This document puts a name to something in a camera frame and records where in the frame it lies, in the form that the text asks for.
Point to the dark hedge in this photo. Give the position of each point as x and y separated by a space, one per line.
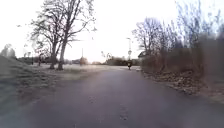
116 61

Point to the small bare tree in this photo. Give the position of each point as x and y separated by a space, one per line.
107 56

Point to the grey asphalt path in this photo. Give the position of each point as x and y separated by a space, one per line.
110 100

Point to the big bare tree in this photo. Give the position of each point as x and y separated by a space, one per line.
148 36

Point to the leaf-strewn verge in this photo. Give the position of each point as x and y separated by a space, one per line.
186 83

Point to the frosty grass field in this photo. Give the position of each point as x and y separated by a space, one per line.
33 76

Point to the thicket of bare bushes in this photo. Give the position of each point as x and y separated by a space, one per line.
193 53

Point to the pale bushy tree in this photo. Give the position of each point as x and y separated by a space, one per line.
8 51

